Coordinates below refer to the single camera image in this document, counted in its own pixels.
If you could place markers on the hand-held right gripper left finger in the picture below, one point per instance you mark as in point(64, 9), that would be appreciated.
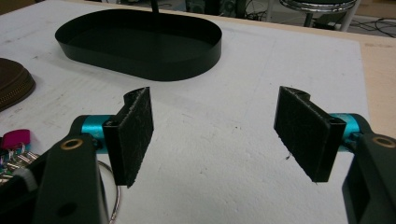
point(130, 140)

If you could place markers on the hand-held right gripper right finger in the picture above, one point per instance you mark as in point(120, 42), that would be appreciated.
point(305, 140)

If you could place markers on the black oval tray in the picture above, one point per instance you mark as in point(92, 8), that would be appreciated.
point(140, 67)

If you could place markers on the brown zip pouch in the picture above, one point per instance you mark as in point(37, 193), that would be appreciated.
point(12, 81)

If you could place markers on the silver keys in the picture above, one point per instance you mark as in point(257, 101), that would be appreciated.
point(21, 160)

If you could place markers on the pink key cap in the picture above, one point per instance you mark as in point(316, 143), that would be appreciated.
point(15, 138)

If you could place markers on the chrome-rimmed black round stool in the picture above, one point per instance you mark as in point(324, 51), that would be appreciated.
point(314, 5)

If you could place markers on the black stand pole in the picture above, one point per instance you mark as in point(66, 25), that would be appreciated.
point(154, 5)

